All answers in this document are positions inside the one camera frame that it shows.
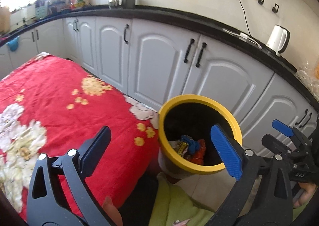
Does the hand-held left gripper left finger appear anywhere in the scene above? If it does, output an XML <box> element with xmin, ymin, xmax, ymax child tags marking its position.
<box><xmin>26</xmin><ymin>126</ymin><xmax>112</xmax><ymax>226</ymax></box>

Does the red plastic bag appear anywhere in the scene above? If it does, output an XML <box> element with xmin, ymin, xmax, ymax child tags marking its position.
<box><xmin>189</xmin><ymin>139</ymin><xmax>207</xmax><ymax>165</ymax></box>

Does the dish rack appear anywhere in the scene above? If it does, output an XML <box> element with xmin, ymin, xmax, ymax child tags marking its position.
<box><xmin>35</xmin><ymin>0</ymin><xmax>50</xmax><ymax>19</ymax></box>

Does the red floral blanket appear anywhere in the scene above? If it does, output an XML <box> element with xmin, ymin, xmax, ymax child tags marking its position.
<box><xmin>0</xmin><ymin>52</ymin><xmax>161</xmax><ymax>221</ymax></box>

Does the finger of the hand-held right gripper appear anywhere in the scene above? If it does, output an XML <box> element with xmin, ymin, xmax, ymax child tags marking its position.
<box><xmin>262</xmin><ymin>134</ymin><xmax>291</xmax><ymax>159</ymax></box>
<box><xmin>272</xmin><ymin>119</ymin><xmax>312</xmax><ymax>146</ymax></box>

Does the clear bag of fruit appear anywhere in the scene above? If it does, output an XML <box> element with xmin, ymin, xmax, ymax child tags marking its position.
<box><xmin>296</xmin><ymin>62</ymin><xmax>319</xmax><ymax>97</ymax></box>

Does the wooden cutting board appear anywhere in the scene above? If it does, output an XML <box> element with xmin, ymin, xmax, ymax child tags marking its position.
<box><xmin>0</xmin><ymin>6</ymin><xmax>10</xmax><ymax>32</ymax></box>

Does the person's right hand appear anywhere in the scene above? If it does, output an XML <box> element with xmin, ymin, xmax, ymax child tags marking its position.
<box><xmin>292</xmin><ymin>182</ymin><xmax>317</xmax><ymax>209</ymax></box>

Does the white electric kettle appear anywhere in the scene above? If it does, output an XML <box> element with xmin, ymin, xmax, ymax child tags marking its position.
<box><xmin>266</xmin><ymin>25</ymin><xmax>291</xmax><ymax>57</ymax></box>

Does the black power cable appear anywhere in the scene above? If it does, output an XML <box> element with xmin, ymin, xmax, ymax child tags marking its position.
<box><xmin>238</xmin><ymin>0</ymin><xmax>252</xmax><ymax>37</ymax></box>

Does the blue hanging bag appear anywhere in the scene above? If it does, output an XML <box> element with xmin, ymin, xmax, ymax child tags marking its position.
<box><xmin>6</xmin><ymin>36</ymin><xmax>20</xmax><ymax>52</ymax></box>

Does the black countertop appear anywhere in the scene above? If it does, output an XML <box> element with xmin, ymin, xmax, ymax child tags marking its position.
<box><xmin>0</xmin><ymin>4</ymin><xmax>319</xmax><ymax>112</ymax></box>

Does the blue cloth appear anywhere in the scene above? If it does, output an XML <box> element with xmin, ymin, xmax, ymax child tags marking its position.
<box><xmin>181</xmin><ymin>135</ymin><xmax>201</xmax><ymax>154</ymax></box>

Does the group of condiment bottles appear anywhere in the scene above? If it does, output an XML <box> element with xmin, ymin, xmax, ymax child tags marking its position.
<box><xmin>68</xmin><ymin>0</ymin><xmax>90</xmax><ymax>9</ymax></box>

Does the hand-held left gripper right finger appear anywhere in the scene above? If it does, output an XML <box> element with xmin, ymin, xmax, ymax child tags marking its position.
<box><xmin>207</xmin><ymin>124</ymin><xmax>293</xmax><ymax>226</ymax></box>

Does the yellow rimmed trash bin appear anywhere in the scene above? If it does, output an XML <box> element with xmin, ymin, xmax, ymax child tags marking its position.
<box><xmin>158</xmin><ymin>95</ymin><xmax>243</xmax><ymax>179</ymax></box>

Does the person's yellow green clothing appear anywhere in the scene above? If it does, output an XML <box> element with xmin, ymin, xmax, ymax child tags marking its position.
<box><xmin>149</xmin><ymin>172</ymin><xmax>225</xmax><ymax>226</ymax></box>

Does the person's left hand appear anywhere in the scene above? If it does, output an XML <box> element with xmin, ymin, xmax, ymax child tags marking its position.
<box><xmin>103</xmin><ymin>196</ymin><xmax>123</xmax><ymax>226</ymax></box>

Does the white charger with cable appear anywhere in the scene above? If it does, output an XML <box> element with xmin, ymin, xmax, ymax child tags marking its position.
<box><xmin>223</xmin><ymin>28</ymin><xmax>262</xmax><ymax>48</ymax></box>

